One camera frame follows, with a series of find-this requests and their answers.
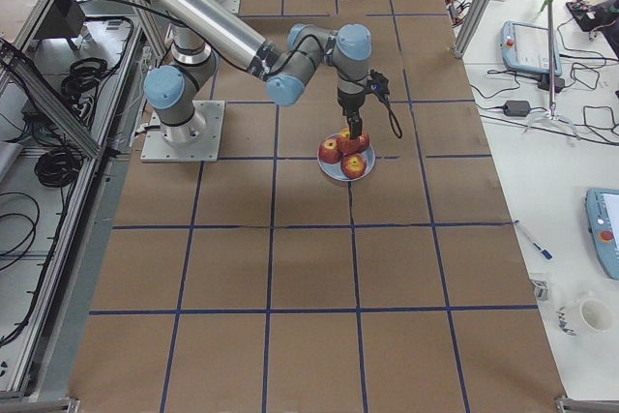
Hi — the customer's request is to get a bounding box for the teach pendant upper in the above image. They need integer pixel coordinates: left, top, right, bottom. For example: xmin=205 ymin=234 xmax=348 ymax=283
xmin=500 ymin=21 xmax=549 ymax=74

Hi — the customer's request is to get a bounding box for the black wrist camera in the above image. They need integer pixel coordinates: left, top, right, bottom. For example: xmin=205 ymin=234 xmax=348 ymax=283
xmin=368 ymin=70 xmax=390 ymax=97

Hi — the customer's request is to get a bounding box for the blue white pen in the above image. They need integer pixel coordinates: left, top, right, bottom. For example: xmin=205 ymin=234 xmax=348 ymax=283
xmin=514 ymin=220 xmax=553 ymax=260

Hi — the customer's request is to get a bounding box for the red apple on plate left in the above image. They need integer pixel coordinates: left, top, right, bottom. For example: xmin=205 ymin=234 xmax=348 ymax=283
xmin=318 ymin=137 xmax=342 ymax=164

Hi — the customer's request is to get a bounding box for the metal grabber stick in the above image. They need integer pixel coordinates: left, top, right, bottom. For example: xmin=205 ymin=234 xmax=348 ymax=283
xmin=523 ymin=0 xmax=581 ymax=140

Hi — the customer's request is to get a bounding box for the aluminium frame post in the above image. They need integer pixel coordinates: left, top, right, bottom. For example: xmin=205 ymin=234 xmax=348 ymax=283
xmin=452 ymin=0 xmax=515 ymax=59

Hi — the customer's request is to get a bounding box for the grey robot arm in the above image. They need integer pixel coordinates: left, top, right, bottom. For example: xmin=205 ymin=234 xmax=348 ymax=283
xmin=145 ymin=0 xmax=371 ymax=138

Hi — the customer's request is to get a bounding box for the light blue plate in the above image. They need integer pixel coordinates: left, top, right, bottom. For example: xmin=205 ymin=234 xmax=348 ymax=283
xmin=317 ymin=145 xmax=375 ymax=181

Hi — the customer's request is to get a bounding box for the teach pendant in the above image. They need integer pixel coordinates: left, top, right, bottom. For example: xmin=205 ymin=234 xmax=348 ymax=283
xmin=585 ymin=188 xmax=619 ymax=280
xmin=500 ymin=21 xmax=549 ymax=74

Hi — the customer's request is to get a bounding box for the red apple on plate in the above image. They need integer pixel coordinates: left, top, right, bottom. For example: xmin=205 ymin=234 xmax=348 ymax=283
xmin=318 ymin=137 xmax=342 ymax=164
xmin=339 ymin=153 xmax=368 ymax=180
xmin=358 ymin=130 xmax=370 ymax=153

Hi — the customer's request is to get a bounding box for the black power adapter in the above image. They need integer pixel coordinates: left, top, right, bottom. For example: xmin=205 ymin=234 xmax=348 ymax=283
xmin=502 ymin=100 xmax=531 ymax=117

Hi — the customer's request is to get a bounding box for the teach pendant lower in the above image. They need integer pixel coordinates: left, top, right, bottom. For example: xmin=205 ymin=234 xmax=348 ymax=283
xmin=585 ymin=188 xmax=619 ymax=280

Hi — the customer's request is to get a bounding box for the red yellow striped apple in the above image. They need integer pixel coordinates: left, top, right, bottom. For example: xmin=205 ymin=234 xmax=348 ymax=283
xmin=336 ymin=128 xmax=360 ymax=155

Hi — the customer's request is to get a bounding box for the black cable bundle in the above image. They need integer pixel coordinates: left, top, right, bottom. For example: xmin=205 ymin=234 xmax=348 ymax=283
xmin=60 ymin=57 xmax=110 ymax=117

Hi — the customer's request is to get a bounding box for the red apple on plate front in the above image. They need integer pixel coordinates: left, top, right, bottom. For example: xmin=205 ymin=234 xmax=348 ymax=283
xmin=339 ymin=153 xmax=368 ymax=180

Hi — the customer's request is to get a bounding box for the red apple on plate right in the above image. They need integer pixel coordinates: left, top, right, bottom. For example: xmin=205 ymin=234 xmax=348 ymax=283
xmin=358 ymin=130 xmax=370 ymax=153

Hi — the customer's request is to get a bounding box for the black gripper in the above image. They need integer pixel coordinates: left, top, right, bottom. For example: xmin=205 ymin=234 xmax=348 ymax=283
xmin=338 ymin=89 xmax=366 ymax=140

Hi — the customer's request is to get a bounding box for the white mug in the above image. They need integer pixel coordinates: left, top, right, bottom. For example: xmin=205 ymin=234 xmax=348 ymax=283
xmin=555 ymin=293 xmax=613 ymax=337

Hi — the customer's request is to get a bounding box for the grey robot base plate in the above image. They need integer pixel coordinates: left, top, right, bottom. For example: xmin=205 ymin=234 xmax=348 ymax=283
xmin=140 ymin=100 xmax=225 ymax=162

